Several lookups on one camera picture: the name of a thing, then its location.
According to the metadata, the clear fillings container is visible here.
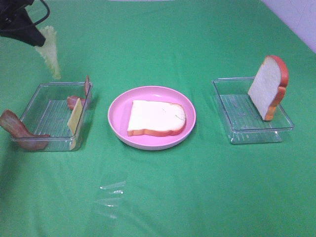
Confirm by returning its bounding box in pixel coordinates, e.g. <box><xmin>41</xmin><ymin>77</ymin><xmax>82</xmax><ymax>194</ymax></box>
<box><xmin>11</xmin><ymin>82</ymin><xmax>92</xmax><ymax>152</ymax></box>

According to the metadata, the toy bread slice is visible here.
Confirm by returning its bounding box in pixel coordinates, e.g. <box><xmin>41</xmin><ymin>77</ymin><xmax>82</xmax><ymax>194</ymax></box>
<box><xmin>248</xmin><ymin>55</ymin><xmax>289</xmax><ymax>121</ymax></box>
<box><xmin>127</xmin><ymin>100</ymin><xmax>186</xmax><ymax>137</ymax></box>

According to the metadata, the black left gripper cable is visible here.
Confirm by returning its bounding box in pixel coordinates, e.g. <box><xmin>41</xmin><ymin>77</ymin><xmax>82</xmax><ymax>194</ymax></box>
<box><xmin>4</xmin><ymin>0</ymin><xmax>51</xmax><ymax>32</ymax></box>

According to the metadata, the toy bacon strip front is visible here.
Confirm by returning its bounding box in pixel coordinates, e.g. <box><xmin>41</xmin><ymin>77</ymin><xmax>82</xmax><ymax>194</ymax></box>
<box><xmin>0</xmin><ymin>110</ymin><xmax>50</xmax><ymax>151</ymax></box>

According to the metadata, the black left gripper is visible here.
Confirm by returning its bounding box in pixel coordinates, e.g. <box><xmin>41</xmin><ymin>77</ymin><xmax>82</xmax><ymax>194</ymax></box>
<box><xmin>0</xmin><ymin>0</ymin><xmax>46</xmax><ymax>46</ymax></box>

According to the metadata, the toy lettuce leaf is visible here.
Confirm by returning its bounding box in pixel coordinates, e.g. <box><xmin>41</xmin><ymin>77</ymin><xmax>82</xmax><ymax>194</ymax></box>
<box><xmin>35</xmin><ymin>26</ymin><xmax>61</xmax><ymax>79</ymax></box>

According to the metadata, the toy bread slice upright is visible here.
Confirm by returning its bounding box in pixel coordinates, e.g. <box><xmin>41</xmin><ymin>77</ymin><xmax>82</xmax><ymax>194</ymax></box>
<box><xmin>248</xmin><ymin>55</ymin><xmax>289</xmax><ymax>121</ymax></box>

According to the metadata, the clear plastic film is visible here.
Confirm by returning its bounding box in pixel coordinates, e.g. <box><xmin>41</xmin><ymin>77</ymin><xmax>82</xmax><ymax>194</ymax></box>
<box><xmin>93</xmin><ymin>171</ymin><xmax>127</xmax><ymax>220</ymax></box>

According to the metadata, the toy yellow cheese slice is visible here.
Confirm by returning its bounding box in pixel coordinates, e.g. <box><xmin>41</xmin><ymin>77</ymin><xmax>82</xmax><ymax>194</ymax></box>
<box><xmin>67</xmin><ymin>99</ymin><xmax>83</xmax><ymax>150</ymax></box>

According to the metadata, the green tablecloth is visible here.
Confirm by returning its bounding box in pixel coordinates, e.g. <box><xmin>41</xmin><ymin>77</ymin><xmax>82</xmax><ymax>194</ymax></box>
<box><xmin>0</xmin><ymin>0</ymin><xmax>316</xmax><ymax>237</ymax></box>

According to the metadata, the pink round plate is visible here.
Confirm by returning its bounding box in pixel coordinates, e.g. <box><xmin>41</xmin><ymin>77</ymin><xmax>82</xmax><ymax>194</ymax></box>
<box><xmin>108</xmin><ymin>86</ymin><xmax>197</xmax><ymax>151</ymax></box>

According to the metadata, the toy bacon strip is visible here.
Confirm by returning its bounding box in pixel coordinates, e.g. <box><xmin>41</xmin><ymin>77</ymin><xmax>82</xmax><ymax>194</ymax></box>
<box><xmin>67</xmin><ymin>75</ymin><xmax>90</xmax><ymax>110</ymax></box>
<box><xmin>0</xmin><ymin>110</ymin><xmax>50</xmax><ymax>151</ymax></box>

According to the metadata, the clear bread container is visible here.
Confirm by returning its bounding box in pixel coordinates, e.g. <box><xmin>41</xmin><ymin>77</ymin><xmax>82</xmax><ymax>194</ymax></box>
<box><xmin>211</xmin><ymin>77</ymin><xmax>294</xmax><ymax>145</ymax></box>

